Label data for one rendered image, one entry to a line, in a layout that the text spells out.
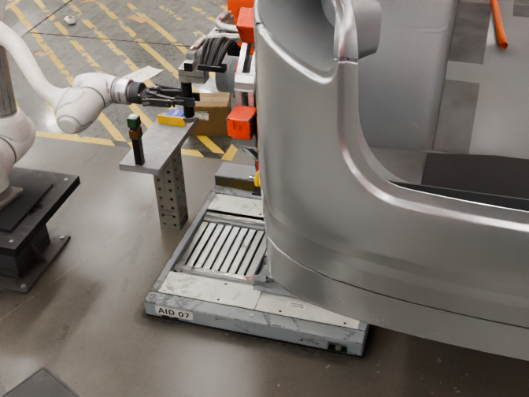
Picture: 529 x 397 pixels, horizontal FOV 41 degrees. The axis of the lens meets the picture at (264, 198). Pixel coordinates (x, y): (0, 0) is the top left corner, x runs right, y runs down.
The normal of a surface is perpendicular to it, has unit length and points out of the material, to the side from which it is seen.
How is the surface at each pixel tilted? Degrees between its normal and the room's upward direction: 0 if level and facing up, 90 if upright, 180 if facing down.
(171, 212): 90
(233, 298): 0
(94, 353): 0
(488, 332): 107
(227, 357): 0
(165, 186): 90
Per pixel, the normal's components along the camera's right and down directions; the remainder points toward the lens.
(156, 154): -0.03, -0.82
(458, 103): -0.13, -0.55
